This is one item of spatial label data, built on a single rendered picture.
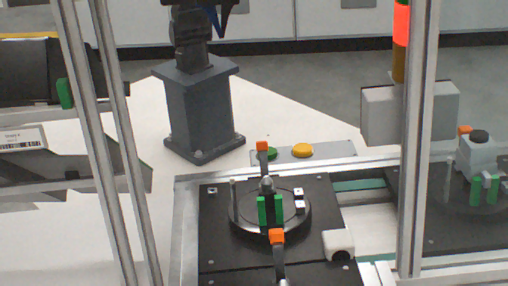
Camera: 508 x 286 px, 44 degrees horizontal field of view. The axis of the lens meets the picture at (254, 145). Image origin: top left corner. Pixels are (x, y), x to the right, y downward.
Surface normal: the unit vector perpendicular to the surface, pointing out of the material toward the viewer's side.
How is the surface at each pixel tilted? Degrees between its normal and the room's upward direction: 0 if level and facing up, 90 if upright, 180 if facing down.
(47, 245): 0
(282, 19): 90
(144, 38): 90
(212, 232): 0
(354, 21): 90
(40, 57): 65
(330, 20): 90
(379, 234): 0
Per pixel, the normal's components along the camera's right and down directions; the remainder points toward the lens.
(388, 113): 0.07, 0.50
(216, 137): 0.65, 0.34
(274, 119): -0.07, -0.86
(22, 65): -0.12, 0.10
